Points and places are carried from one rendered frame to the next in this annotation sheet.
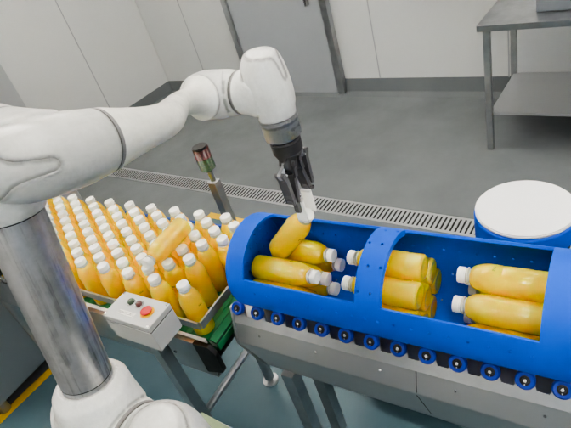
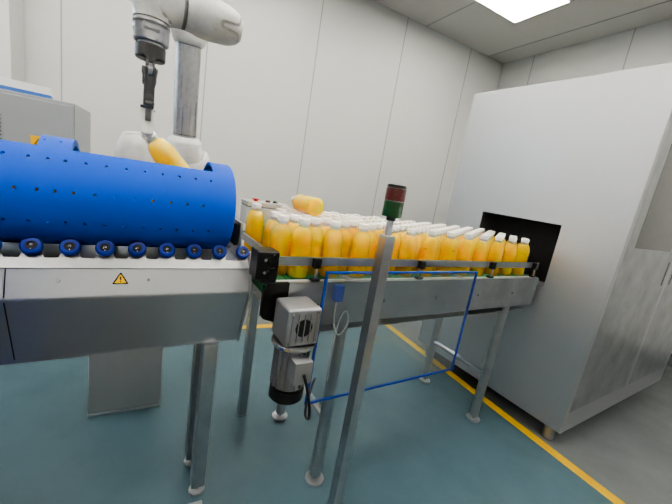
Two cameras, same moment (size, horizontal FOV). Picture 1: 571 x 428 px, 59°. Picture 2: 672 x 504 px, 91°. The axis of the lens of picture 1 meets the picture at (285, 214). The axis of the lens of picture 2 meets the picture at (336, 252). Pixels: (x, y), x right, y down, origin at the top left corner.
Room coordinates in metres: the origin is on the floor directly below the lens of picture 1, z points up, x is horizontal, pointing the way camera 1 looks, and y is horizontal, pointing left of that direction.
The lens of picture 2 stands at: (1.94, -0.83, 1.24)
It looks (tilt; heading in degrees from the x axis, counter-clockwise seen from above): 12 degrees down; 107
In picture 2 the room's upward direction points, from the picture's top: 9 degrees clockwise
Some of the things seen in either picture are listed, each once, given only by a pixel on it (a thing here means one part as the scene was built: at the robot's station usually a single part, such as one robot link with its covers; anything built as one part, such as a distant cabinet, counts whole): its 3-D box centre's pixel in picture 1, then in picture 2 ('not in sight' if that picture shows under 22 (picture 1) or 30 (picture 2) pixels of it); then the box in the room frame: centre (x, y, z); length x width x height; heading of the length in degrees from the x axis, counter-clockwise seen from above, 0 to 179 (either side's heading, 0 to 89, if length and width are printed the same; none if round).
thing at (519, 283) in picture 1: (507, 281); not in sight; (0.77, -0.43, 1.15); 0.19 x 0.07 x 0.07; 50
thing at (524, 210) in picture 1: (524, 208); not in sight; (1.12, -0.68, 1.03); 0.28 x 0.28 x 0.01
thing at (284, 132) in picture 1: (280, 126); (151, 34); (1.08, -0.05, 1.55); 0.09 x 0.09 x 0.06
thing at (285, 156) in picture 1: (289, 154); (150, 63); (1.08, -0.05, 1.47); 0.08 x 0.07 x 0.09; 140
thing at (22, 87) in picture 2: not in sight; (26, 90); (-0.67, 0.63, 1.48); 0.24 x 0.12 x 0.08; 54
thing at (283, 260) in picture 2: not in sight; (444, 263); (1.98, 0.71, 0.96); 1.60 x 0.01 x 0.03; 50
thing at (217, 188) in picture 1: (254, 279); (357, 387); (1.78, 0.23, 0.55); 0.04 x 0.04 x 1.10; 50
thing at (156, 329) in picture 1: (142, 319); (265, 212); (1.17, 0.51, 1.05); 0.20 x 0.10 x 0.10; 50
